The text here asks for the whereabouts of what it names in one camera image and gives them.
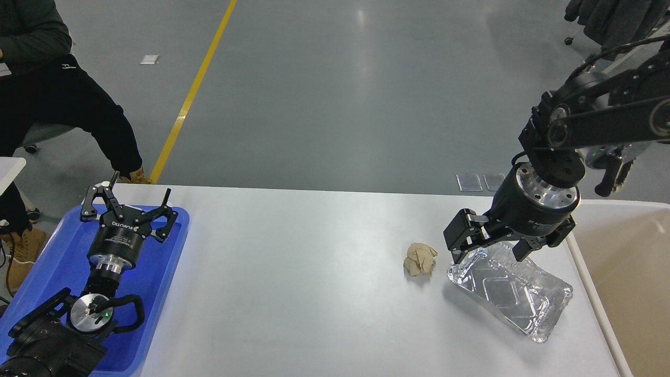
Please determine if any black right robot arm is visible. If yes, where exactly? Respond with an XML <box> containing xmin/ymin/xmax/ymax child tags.
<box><xmin>443</xmin><ymin>35</ymin><xmax>668</xmax><ymax>264</ymax></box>

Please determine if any white side table corner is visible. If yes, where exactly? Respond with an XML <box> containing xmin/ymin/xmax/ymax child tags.
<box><xmin>0</xmin><ymin>157</ymin><xmax>26</xmax><ymax>195</ymax></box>

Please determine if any blue plastic tray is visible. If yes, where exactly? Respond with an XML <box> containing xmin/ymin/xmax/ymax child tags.
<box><xmin>1</xmin><ymin>207</ymin><xmax>191</xmax><ymax>376</ymax></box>

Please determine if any aluminium foil tray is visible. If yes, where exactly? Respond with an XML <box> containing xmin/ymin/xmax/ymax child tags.
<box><xmin>446</xmin><ymin>242</ymin><xmax>573</xmax><ymax>343</ymax></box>

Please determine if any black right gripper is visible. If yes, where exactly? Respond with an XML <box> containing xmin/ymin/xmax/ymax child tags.
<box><xmin>443</xmin><ymin>162</ymin><xmax>580</xmax><ymax>264</ymax></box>

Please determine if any left metal floor plate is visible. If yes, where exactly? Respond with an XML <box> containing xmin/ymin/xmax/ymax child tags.
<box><xmin>455</xmin><ymin>173</ymin><xmax>483</xmax><ymax>192</ymax></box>

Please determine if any crumpled beige paper ball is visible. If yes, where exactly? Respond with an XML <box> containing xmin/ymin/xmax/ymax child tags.
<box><xmin>404</xmin><ymin>242</ymin><xmax>438</xmax><ymax>276</ymax></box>

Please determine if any beige plastic bin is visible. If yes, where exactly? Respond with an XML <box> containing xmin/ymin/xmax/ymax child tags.
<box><xmin>570</xmin><ymin>199</ymin><xmax>669</xmax><ymax>376</ymax></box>

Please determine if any office chair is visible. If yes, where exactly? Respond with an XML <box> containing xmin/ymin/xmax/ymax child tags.
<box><xmin>20</xmin><ymin>123</ymin><xmax>74</xmax><ymax>153</ymax></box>

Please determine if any metal floor plate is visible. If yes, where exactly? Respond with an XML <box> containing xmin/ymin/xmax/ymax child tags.
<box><xmin>483</xmin><ymin>173</ymin><xmax>506</xmax><ymax>192</ymax></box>
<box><xmin>455</xmin><ymin>173</ymin><xmax>483</xmax><ymax>192</ymax></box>

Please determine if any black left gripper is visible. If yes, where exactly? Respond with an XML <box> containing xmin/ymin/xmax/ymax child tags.
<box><xmin>80</xmin><ymin>171</ymin><xmax>178</xmax><ymax>272</ymax></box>

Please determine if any seated person in dark clothes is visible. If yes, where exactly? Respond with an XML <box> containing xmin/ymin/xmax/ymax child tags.
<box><xmin>0</xmin><ymin>0</ymin><xmax>153</xmax><ymax>291</ymax></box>

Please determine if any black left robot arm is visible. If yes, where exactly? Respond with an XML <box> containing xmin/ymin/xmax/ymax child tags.
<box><xmin>2</xmin><ymin>172</ymin><xmax>178</xmax><ymax>376</ymax></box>

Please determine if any dark jacket on rack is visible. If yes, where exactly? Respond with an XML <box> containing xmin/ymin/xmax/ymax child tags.
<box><xmin>564</xmin><ymin>1</ymin><xmax>669</xmax><ymax>50</ymax></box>

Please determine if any right metal floor plate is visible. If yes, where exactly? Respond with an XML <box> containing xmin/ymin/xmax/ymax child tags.
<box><xmin>483</xmin><ymin>173</ymin><xmax>506</xmax><ymax>192</ymax></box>

